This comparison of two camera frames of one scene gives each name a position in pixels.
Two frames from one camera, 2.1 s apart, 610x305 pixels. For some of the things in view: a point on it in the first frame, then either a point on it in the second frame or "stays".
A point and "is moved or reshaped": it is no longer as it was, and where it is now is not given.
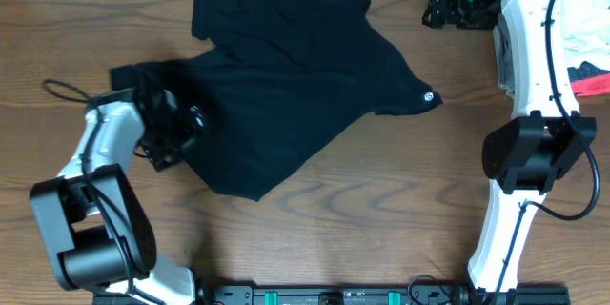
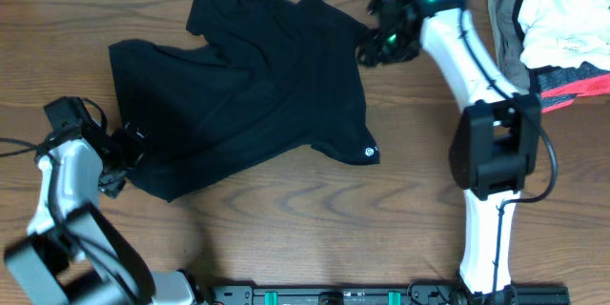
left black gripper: [189, 132] to [110, 184]
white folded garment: [586, 25] stays
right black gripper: [443, 7] to [373, 47]
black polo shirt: [286, 70] is moved or reshaped
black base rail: [354, 294] stays
